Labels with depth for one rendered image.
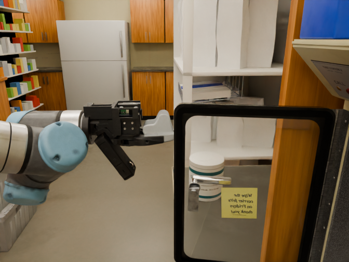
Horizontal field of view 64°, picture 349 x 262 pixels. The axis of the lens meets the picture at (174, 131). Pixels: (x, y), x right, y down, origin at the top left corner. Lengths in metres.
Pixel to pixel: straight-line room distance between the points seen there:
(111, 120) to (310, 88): 0.41
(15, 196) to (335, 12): 0.57
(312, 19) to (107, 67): 4.79
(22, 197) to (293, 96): 0.55
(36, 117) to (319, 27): 0.53
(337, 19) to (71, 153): 0.42
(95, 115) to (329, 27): 0.43
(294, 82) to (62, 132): 0.44
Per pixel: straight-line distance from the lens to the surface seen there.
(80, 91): 5.34
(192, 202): 0.62
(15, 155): 0.45
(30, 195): 0.57
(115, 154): 0.60
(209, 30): 1.58
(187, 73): 1.35
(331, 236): 0.69
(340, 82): 0.51
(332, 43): 0.44
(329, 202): 0.67
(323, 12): 0.48
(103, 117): 0.59
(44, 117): 0.62
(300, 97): 0.63
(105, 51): 5.15
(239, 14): 1.49
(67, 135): 0.45
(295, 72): 0.61
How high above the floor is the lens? 1.51
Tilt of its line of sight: 18 degrees down
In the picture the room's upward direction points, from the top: straight up
